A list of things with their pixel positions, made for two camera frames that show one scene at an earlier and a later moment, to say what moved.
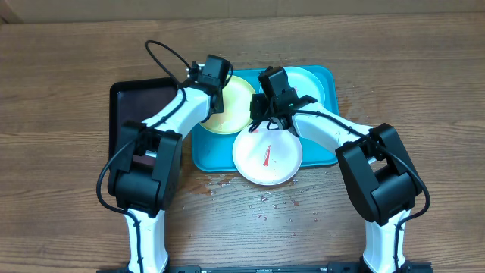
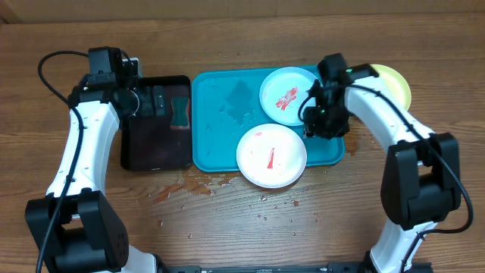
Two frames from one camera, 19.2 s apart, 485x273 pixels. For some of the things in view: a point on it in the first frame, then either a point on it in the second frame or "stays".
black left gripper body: (222, 108) -> (134, 101)
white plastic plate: (267, 157) stays
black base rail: (293, 268) stays
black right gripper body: (267, 110) -> (333, 122)
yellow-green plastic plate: (236, 115) -> (395, 83)
